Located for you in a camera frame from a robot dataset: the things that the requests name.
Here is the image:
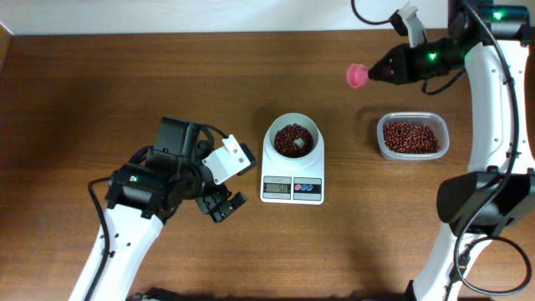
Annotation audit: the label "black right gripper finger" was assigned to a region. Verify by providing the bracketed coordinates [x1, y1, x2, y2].
[368, 69, 408, 85]
[369, 43, 408, 74]

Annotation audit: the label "pink plastic measuring scoop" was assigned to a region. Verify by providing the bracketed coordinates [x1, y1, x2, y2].
[346, 64, 369, 89]

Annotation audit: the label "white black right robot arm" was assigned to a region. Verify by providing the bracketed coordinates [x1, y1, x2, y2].
[368, 1, 534, 300]

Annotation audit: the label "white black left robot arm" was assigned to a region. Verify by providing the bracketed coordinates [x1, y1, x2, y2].
[70, 117, 256, 300]

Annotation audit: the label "white digital kitchen scale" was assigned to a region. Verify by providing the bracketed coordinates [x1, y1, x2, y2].
[260, 124, 326, 205]

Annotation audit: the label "clear plastic bean container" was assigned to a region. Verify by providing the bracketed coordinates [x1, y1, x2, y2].
[376, 112, 450, 161]

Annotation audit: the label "red beans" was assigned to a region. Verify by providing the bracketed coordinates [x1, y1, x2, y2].
[273, 120, 441, 159]

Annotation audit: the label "white round bowl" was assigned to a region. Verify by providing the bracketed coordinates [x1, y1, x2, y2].
[267, 113, 319, 159]

